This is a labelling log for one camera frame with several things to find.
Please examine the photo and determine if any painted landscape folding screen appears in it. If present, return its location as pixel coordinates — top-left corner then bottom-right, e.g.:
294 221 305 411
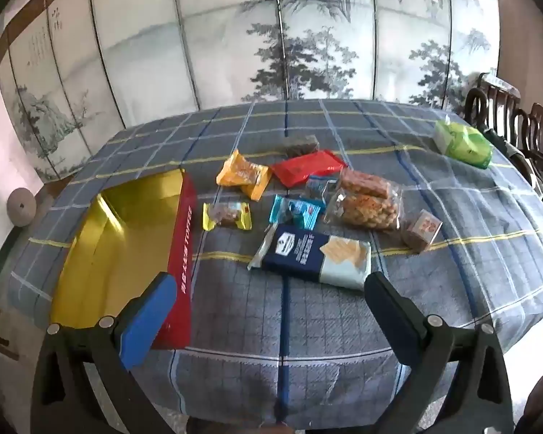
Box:
0 0 501 182

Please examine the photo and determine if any round stone disc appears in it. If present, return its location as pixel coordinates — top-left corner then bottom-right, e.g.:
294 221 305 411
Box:
7 188 37 227

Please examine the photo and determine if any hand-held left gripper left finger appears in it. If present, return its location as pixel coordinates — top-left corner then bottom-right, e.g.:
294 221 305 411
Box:
31 271 178 434

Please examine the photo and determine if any dark wooden chair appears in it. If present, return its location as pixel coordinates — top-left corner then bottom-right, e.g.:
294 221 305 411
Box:
464 72 526 133
516 103 543 200

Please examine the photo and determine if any yellow-ended clear candy packet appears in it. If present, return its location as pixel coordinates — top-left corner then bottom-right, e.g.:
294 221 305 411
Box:
202 202 253 232

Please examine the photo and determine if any navy cracker packet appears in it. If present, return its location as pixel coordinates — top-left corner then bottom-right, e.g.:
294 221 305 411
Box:
247 224 372 291

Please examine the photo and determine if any small blue snack packet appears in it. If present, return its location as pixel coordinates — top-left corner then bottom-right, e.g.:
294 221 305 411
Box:
305 174 340 200

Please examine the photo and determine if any teal white snack packet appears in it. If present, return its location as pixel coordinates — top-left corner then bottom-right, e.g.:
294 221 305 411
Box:
269 194 325 231

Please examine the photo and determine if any green tissue pack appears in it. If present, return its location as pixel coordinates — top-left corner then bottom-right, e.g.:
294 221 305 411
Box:
434 120 493 169

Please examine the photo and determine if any orange snack packet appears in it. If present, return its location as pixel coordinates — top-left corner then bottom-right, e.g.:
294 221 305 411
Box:
216 149 272 200

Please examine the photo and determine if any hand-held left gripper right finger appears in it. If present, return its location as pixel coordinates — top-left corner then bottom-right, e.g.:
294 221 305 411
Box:
364 271 514 434

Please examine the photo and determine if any brown cake packet red label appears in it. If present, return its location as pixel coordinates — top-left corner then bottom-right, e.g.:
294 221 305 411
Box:
400 209 443 250

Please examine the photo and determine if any red snack packet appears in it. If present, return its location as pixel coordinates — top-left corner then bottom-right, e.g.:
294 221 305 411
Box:
270 150 348 187

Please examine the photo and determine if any dark brown snack block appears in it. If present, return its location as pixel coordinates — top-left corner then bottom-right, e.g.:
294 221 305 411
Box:
284 135 320 157

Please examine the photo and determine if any clear bag of fried snacks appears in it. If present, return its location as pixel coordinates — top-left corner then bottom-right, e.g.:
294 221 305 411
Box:
324 185 403 232

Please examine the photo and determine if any red tin box gold inside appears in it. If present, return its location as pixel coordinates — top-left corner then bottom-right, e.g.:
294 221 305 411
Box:
50 169 197 350

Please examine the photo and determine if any blue checked tablecloth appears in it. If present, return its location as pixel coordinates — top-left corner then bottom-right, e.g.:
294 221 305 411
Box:
7 98 543 430

